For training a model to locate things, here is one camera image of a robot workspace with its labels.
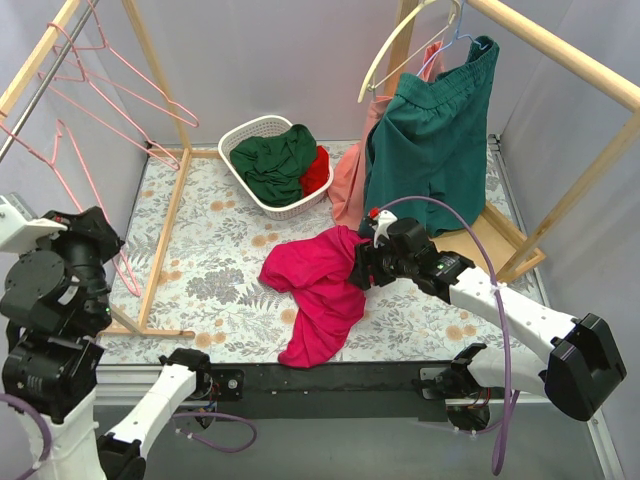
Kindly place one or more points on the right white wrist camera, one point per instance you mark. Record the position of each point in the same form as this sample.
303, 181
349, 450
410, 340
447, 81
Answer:
375, 225

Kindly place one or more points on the green garment in basket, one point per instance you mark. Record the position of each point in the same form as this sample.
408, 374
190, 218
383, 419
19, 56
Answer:
272, 166

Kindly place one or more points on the dark green hanging shorts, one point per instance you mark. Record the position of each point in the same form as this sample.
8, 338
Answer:
426, 156

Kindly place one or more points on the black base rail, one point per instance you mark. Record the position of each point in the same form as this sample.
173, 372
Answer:
350, 390

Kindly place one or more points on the right wooden clothes rack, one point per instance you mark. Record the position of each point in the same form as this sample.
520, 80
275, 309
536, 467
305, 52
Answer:
577, 115

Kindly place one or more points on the red garment in basket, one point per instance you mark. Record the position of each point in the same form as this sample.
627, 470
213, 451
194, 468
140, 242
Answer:
317, 174

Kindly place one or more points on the cream plastic hanger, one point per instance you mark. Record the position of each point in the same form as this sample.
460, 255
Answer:
390, 60

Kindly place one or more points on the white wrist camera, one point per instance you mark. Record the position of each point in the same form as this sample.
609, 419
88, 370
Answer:
20, 228
375, 225

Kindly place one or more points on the floral patterned table mat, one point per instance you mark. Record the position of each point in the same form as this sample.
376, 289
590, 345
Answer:
209, 296

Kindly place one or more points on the blue wire hanger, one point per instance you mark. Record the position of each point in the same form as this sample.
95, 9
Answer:
456, 36

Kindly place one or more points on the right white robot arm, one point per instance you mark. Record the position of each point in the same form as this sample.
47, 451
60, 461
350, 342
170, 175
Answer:
574, 363

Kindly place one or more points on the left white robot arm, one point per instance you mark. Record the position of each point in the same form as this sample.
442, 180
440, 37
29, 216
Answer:
56, 303

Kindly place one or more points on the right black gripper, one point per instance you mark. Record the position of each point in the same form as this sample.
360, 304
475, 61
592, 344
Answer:
363, 265

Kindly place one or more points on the white plastic laundry basket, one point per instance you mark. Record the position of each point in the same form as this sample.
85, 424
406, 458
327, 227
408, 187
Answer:
268, 126

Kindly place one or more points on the salmon pink hanging garment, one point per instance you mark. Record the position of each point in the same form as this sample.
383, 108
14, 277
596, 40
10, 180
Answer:
346, 192

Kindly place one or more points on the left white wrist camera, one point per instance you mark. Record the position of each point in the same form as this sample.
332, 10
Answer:
20, 228

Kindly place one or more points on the magenta t shirt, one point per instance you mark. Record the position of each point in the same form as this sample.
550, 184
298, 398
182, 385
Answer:
315, 272

